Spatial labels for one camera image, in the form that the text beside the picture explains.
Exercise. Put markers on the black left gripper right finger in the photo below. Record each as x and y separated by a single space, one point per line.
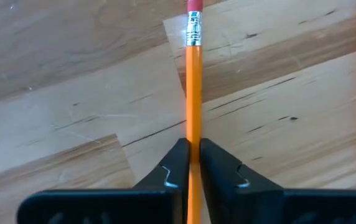
246 205

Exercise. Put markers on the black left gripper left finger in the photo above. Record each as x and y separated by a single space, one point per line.
153 205

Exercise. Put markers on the orange pencil with eraser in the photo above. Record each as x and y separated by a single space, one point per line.
194 93

